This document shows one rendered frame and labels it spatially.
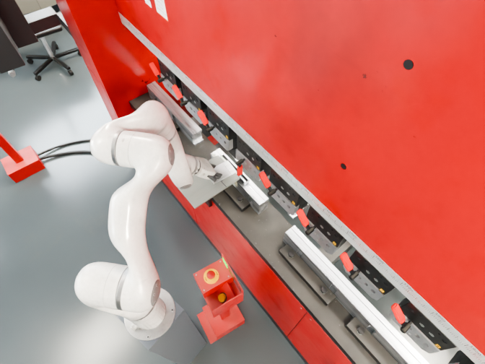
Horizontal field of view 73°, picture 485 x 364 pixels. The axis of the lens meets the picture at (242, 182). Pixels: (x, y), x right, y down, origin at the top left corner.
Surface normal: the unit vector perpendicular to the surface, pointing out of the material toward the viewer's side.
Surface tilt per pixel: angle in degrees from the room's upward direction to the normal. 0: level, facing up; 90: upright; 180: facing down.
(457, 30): 90
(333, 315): 0
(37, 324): 0
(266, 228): 0
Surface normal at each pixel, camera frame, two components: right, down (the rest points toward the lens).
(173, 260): 0.00, -0.54
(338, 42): -0.78, 0.52
